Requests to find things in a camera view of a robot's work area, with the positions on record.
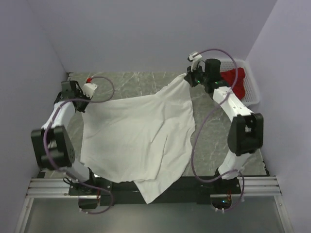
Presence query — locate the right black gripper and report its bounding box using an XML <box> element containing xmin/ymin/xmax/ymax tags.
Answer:
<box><xmin>185</xmin><ymin>63</ymin><xmax>209</xmax><ymax>88</ymax></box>

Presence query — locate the white t shirt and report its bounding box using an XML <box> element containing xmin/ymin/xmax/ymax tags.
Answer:
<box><xmin>80</xmin><ymin>74</ymin><xmax>195</xmax><ymax>204</ymax></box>

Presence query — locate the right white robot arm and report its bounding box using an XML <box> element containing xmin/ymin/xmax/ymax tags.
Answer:
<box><xmin>184</xmin><ymin>54</ymin><xmax>264</xmax><ymax>194</ymax></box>

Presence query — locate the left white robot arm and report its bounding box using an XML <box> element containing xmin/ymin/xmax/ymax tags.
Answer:
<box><xmin>31</xmin><ymin>81</ymin><xmax>97</xmax><ymax>195</ymax></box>

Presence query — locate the red t shirt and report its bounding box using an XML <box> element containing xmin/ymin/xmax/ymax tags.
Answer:
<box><xmin>220</xmin><ymin>67</ymin><xmax>246</xmax><ymax>100</ymax></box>

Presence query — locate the white plastic basket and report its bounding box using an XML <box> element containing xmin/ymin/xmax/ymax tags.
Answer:
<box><xmin>220</xmin><ymin>58</ymin><xmax>260</xmax><ymax>106</ymax></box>

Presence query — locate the black base beam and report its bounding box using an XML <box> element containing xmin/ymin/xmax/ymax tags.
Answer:
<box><xmin>63</xmin><ymin>177</ymin><xmax>242</xmax><ymax>210</ymax></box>

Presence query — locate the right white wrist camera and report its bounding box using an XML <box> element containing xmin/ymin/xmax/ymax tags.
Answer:
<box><xmin>187</xmin><ymin>51</ymin><xmax>203</xmax><ymax>71</ymax></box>

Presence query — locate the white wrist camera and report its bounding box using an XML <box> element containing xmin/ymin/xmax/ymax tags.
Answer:
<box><xmin>187</xmin><ymin>51</ymin><xmax>203</xmax><ymax>71</ymax></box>
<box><xmin>82</xmin><ymin>77</ymin><xmax>98</xmax><ymax>99</ymax></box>

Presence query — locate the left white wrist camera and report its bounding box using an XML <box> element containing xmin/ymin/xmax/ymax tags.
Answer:
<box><xmin>82</xmin><ymin>77</ymin><xmax>98</xmax><ymax>99</ymax></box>

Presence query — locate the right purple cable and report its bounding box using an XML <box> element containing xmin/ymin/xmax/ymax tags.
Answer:
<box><xmin>190</xmin><ymin>48</ymin><xmax>245</xmax><ymax>212</ymax></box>

